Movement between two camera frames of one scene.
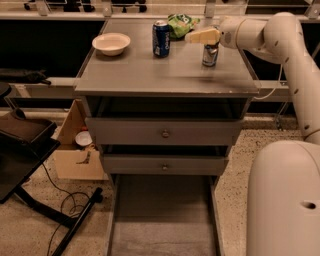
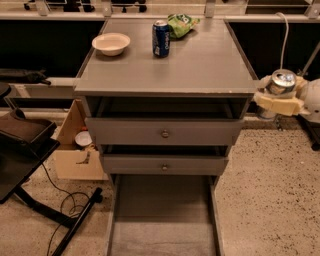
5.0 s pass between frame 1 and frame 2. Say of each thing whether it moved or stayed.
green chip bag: stayed
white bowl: stayed
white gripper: moved
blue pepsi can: stayed
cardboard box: stayed
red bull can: moved
